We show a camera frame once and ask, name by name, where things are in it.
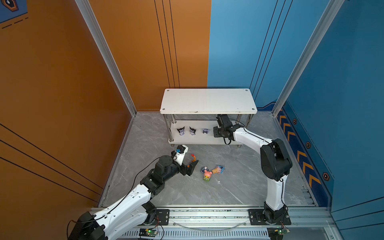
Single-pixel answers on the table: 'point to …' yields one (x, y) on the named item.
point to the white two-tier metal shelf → (191, 114)
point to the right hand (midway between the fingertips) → (215, 131)
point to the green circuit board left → (148, 232)
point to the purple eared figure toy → (205, 131)
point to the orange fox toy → (195, 158)
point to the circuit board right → (277, 233)
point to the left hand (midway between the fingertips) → (191, 155)
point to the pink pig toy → (207, 175)
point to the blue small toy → (218, 169)
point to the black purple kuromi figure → (181, 131)
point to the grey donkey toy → (204, 168)
